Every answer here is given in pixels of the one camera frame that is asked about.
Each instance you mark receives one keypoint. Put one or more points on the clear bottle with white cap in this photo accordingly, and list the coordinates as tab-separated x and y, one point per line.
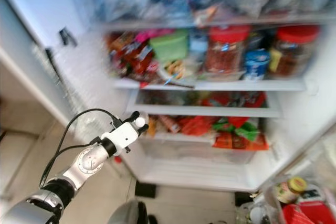
140	122

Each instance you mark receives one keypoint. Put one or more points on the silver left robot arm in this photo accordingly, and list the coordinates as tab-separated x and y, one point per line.
86	162

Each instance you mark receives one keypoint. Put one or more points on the white fridge drawer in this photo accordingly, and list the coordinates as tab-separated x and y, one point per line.
205	110

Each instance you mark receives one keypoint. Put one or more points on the white fridge shelf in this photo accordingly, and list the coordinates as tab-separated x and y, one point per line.
241	84

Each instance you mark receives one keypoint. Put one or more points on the black fridge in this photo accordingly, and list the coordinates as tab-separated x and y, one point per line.
52	9

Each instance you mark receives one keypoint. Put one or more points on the orange brown packet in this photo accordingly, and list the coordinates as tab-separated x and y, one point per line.
168	124

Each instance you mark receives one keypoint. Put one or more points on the red snack packets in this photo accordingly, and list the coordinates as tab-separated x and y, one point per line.
131	56

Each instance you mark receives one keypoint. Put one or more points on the bowl of food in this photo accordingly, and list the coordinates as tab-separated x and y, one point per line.
176	69

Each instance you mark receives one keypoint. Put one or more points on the crumpled red packet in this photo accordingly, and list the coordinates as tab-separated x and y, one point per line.
197	125

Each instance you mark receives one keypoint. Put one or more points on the clear crisper drawer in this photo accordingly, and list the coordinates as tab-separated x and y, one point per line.
194	153

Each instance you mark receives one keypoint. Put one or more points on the green plastic container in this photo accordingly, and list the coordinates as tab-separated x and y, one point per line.
169	46

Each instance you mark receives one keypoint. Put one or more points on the pink lid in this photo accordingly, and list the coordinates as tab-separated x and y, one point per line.
149	35

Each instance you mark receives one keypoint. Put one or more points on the grey robot leg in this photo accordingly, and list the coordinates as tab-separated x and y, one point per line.
128	213

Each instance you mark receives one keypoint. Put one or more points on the light blue container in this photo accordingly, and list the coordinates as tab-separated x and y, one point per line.
198	41

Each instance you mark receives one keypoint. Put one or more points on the flat red packet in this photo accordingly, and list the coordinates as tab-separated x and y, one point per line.
233	99

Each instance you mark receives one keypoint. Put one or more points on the orange red box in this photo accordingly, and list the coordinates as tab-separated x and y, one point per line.
233	141

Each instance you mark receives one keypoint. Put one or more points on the green packet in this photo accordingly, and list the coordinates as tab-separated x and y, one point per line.
241	129

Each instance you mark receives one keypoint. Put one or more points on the clear jar with red lid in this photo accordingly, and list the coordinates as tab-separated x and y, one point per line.
226	53
294	56

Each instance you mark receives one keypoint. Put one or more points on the blue drink can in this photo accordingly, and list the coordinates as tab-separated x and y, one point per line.
257	64

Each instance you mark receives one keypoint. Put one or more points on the small yellow packet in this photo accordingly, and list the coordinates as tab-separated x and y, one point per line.
274	60

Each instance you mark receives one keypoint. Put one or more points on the small white round item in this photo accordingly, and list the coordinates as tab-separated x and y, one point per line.
256	214

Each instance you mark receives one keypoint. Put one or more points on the clear plastic bin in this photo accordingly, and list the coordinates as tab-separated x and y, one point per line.
270	198

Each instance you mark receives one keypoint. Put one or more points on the jar with yellow lid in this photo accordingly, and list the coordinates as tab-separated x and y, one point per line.
294	184

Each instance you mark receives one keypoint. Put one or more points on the bright red packet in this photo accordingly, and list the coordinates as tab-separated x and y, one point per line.
307	214

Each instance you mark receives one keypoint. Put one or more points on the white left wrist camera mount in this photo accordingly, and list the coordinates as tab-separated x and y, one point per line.
123	135

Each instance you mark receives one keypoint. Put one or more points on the black fridge wall clip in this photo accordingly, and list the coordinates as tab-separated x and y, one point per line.
67	36

